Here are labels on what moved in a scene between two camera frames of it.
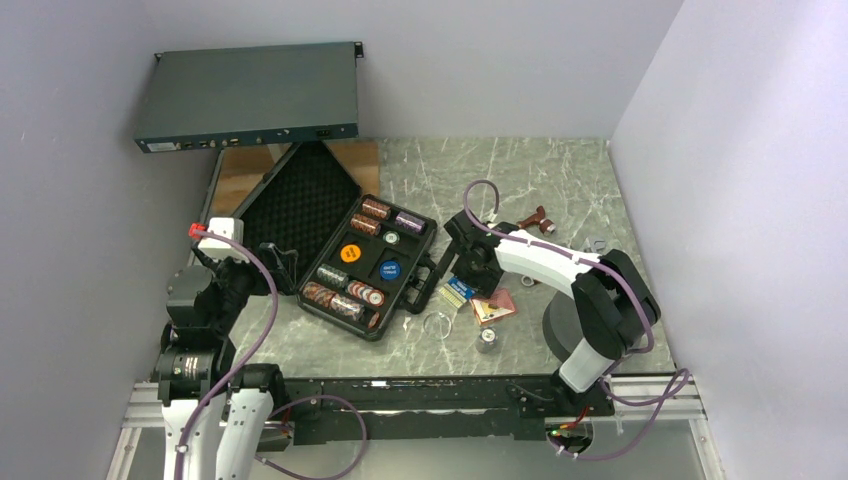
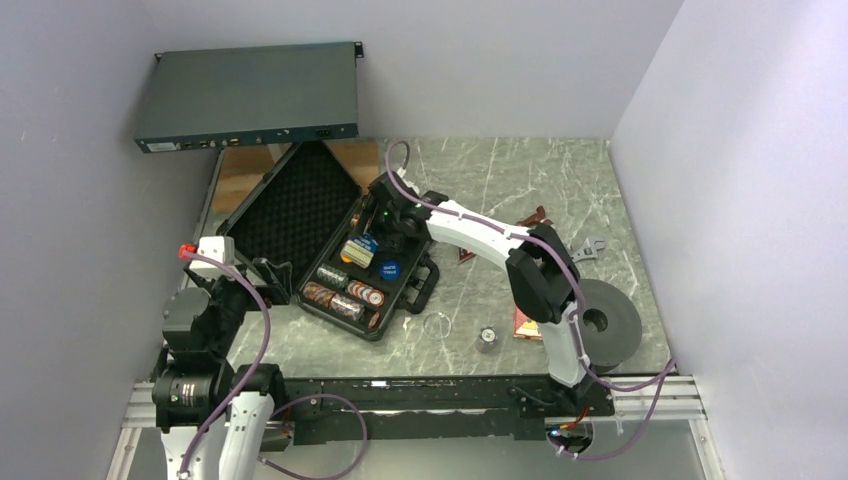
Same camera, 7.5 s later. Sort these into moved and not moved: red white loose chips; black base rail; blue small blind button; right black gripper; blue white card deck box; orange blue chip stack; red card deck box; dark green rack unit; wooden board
Moved: red card deck box; right black gripper; blue white card deck box
Not moved: black base rail; blue small blind button; wooden board; red white loose chips; dark green rack unit; orange blue chip stack
